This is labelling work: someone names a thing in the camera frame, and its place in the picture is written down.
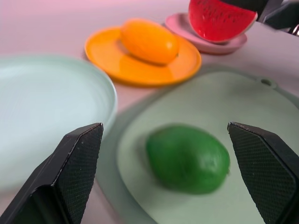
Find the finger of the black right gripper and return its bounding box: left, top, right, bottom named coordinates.
left=219, top=0, right=268, bottom=14

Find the orange mango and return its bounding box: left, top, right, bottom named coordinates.
left=120, top=19, right=180, bottom=66

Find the pale green plate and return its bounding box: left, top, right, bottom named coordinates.
left=0, top=55, right=118, bottom=189

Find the orange plate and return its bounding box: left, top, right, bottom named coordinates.
left=84, top=25, right=202, bottom=88

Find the pink plate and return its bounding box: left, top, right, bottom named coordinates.
left=164, top=13, right=248, bottom=55

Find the pale green cutting board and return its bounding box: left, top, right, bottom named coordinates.
left=116, top=71, right=299, bottom=224

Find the green avocado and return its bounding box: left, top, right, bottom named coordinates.
left=145, top=125, right=231, bottom=195

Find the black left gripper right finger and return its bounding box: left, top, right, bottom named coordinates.
left=227, top=121, right=299, bottom=224

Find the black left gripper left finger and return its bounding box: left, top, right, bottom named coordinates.
left=0, top=122, right=104, bottom=224

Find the red watermelon slice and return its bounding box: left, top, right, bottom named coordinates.
left=188, top=0, right=258, bottom=43

